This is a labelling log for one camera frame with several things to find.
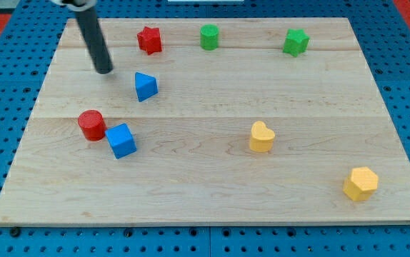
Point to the blue triangle block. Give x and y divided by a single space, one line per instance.
145 85

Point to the yellow heart block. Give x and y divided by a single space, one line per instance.
261 138

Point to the wooden board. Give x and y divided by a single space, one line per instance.
193 165

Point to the blue cube block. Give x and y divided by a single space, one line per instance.
121 140

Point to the green cylinder block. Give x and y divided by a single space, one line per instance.
209 37

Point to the red star block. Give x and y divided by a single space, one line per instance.
149 40

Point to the red cylinder block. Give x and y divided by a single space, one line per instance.
92 125

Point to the green star block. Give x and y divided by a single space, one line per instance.
296 42

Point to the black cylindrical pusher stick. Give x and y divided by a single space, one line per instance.
89 26

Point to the yellow hexagon block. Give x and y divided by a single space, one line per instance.
360 184

